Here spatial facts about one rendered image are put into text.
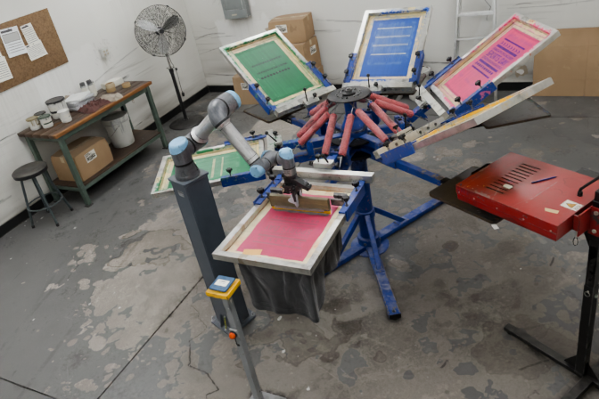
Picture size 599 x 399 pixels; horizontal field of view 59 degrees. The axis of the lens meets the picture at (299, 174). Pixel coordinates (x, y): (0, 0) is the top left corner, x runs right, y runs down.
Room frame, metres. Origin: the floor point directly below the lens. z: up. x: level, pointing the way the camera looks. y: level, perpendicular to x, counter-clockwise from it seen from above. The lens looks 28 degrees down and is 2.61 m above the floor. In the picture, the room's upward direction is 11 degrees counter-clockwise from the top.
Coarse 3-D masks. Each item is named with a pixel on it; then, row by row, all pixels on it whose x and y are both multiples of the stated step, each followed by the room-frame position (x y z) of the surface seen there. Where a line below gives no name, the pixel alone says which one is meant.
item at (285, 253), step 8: (336, 208) 2.57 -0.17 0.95; (304, 216) 2.55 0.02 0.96; (312, 216) 2.54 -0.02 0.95; (320, 216) 2.52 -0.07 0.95; (328, 216) 2.50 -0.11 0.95; (320, 224) 2.44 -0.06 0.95; (312, 232) 2.38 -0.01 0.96; (320, 232) 2.36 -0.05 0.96; (312, 240) 2.30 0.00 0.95; (280, 248) 2.29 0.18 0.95; (288, 248) 2.28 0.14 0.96; (296, 248) 2.26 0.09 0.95; (304, 248) 2.25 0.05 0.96; (280, 256) 2.22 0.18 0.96; (288, 256) 2.21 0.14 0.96; (296, 256) 2.19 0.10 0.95; (304, 256) 2.18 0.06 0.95
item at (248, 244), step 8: (272, 208) 2.71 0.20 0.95; (264, 216) 2.64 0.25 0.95; (272, 216) 2.62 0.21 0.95; (296, 216) 2.57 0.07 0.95; (264, 224) 2.55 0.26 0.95; (256, 232) 2.49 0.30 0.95; (248, 240) 2.42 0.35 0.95; (240, 248) 2.36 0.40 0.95; (248, 248) 2.35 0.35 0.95; (256, 248) 2.33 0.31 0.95; (264, 248) 2.32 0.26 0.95; (272, 248) 2.31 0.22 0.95
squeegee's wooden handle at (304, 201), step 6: (270, 198) 2.70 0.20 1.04; (276, 198) 2.67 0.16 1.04; (282, 198) 2.66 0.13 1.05; (288, 198) 2.63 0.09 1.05; (300, 198) 2.60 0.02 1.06; (306, 198) 2.58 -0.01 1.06; (312, 198) 2.56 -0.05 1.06; (318, 198) 2.55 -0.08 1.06; (324, 198) 2.54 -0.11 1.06; (276, 204) 2.68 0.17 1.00; (282, 204) 2.66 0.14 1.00; (288, 204) 2.64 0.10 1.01; (294, 204) 2.62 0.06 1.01; (300, 204) 2.60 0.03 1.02; (306, 204) 2.58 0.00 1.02; (312, 204) 2.56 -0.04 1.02; (318, 204) 2.54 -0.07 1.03; (324, 204) 2.52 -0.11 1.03; (330, 204) 2.53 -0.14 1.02; (324, 210) 2.52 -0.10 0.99
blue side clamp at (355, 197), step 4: (364, 184) 2.69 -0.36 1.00; (360, 188) 2.65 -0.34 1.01; (364, 188) 2.69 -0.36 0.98; (352, 192) 2.63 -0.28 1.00; (356, 192) 2.62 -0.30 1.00; (360, 192) 2.63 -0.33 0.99; (364, 192) 2.68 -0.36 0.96; (352, 196) 2.59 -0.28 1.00; (356, 196) 2.57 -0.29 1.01; (360, 196) 2.63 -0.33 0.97; (352, 200) 2.53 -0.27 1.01; (356, 200) 2.56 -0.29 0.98; (360, 200) 2.62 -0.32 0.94; (344, 204) 2.53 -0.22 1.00; (352, 204) 2.52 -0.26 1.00; (356, 204) 2.56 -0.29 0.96; (344, 208) 2.48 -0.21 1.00; (348, 208) 2.46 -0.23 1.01; (352, 208) 2.51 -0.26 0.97; (340, 212) 2.46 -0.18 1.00; (344, 212) 2.44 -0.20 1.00; (348, 212) 2.45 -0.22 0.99; (352, 212) 2.50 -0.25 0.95; (348, 216) 2.44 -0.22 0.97; (348, 220) 2.44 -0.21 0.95
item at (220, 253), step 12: (348, 192) 2.71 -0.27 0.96; (264, 204) 2.75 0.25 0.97; (252, 216) 2.63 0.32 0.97; (240, 228) 2.51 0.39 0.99; (336, 228) 2.33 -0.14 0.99; (228, 240) 2.41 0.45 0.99; (324, 240) 2.23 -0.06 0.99; (216, 252) 2.33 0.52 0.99; (228, 252) 2.30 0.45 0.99; (324, 252) 2.18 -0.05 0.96; (252, 264) 2.19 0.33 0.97; (264, 264) 2.16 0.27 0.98; (276, 264) 2.12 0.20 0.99; (288, 264) 2.10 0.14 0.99; (300, 264) 2.08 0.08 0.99; (312, 264) 2.07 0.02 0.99
